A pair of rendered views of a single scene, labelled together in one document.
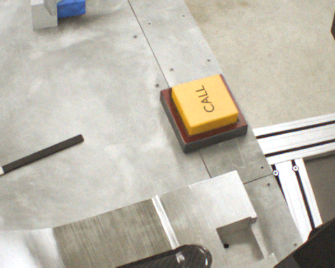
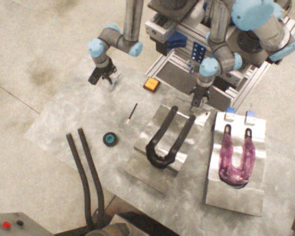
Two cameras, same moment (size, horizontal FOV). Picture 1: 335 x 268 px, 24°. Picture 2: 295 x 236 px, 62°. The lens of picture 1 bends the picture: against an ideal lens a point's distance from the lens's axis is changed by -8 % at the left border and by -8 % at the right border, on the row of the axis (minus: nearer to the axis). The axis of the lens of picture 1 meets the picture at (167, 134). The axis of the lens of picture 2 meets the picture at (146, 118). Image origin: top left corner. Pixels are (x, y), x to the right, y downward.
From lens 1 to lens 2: 0.60 m
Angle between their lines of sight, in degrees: 17
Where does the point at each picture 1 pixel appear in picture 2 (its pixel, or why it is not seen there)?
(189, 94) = (148, 83)
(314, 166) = (158, 75)
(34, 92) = (121, 102)
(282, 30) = not seen: hidden behind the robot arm
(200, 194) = (166, 98)
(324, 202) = (166, 80)
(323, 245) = (197, 93)
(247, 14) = (116, 52)
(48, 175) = (137, 113)
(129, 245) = (163, 114)
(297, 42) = not seen: hidden behind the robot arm
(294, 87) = (138, 61)
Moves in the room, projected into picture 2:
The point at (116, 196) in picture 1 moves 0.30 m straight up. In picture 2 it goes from (150, 107) to (147, 84)
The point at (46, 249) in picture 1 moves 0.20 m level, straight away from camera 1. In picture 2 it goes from (153, 125) to (124, 106)
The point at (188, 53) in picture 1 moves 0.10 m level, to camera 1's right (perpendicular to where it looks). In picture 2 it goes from (140, 77) to (153, 68)
